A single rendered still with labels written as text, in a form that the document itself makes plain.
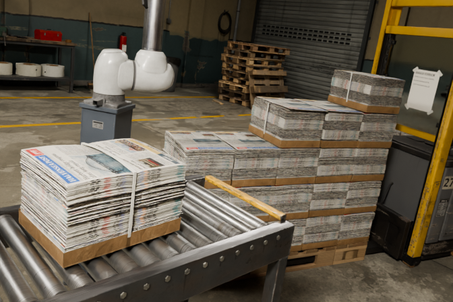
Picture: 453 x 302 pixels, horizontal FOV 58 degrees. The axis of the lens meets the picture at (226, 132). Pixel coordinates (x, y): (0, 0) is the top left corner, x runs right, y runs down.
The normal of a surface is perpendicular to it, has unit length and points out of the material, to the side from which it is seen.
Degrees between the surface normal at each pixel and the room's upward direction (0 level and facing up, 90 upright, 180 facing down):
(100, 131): 90
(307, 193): 90
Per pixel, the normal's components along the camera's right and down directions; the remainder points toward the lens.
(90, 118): -0.23, 0.20
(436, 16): -0.73, 0.06
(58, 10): 0.67, 0.26
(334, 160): 0.43, 0.26
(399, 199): -0.90, -0.02
